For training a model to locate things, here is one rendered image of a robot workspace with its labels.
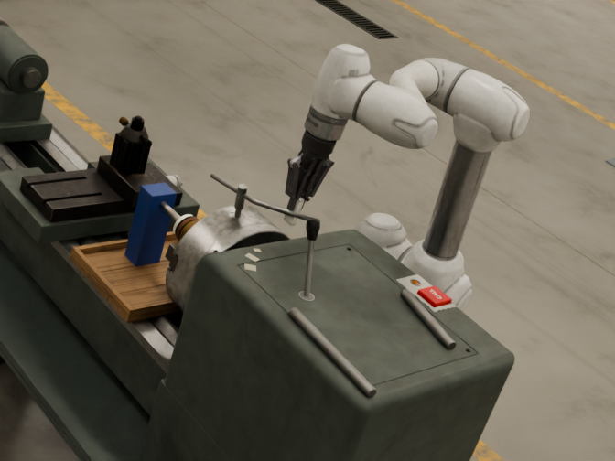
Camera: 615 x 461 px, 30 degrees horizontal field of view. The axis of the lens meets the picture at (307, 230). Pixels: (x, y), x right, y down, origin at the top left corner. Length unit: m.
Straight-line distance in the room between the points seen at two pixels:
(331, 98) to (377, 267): 0.45
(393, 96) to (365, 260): 0.46
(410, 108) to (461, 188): 0.68
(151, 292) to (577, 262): 3.44
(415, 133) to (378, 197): 3.53
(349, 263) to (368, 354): 0.35
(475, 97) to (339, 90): 0.56
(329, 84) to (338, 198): 3.33
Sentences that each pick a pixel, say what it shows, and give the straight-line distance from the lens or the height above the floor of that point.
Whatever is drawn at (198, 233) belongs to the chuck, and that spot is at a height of 1.19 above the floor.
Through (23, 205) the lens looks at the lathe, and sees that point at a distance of 3.25.
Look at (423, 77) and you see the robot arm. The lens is 2.91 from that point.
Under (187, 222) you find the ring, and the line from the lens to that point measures 2.96.
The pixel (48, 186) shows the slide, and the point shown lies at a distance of 3.27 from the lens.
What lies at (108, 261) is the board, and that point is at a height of 0.88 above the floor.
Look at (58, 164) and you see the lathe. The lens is 3.62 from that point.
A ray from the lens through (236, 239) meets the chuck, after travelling 2.72.
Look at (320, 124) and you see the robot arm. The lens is 2.55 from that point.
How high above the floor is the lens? 2.57
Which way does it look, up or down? 28 degrees down
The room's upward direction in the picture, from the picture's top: 18 degrees clockwise
